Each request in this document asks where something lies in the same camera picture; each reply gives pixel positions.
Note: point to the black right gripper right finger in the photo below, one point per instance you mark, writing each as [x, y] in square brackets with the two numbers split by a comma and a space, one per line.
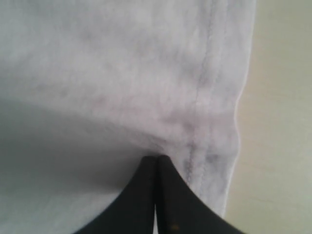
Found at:
[179, 210]

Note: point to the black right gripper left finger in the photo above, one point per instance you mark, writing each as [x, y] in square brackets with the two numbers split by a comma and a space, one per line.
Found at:
[132, 212]

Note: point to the white t-shirt with red lettering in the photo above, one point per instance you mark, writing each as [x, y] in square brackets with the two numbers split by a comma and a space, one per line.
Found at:
[89, 87]

